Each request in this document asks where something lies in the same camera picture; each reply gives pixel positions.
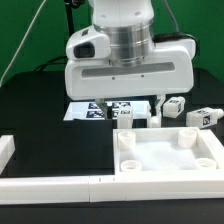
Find white square tabletop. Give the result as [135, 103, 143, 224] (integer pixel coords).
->
[113, 127, 224, 175]

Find white cable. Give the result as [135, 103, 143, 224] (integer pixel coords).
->
[0, 0, 48, 88]

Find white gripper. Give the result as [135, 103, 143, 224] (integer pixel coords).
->
[65, 39, 196, 119]

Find black cables at base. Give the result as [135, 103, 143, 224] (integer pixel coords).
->
[34, 54, 69, 73]

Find white marker sheet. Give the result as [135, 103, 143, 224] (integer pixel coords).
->
[64, 101, 150, 121]

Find white front fence bar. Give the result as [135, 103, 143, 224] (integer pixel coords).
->
[0, 170, 224, 205]

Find white left fence piece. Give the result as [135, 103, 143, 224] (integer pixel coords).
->
[0, 135, 15, 175]

